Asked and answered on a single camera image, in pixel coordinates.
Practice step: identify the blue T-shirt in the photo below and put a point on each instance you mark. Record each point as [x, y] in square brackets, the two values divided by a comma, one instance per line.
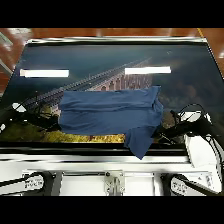
[110, 111]

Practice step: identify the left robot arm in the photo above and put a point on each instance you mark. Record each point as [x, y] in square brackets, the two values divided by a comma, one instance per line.
[30, 117]

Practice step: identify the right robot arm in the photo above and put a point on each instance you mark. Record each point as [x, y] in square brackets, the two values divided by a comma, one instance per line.
[196, 128]

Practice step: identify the silver frame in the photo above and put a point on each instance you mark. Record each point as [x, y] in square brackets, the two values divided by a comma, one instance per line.
[100, 166]

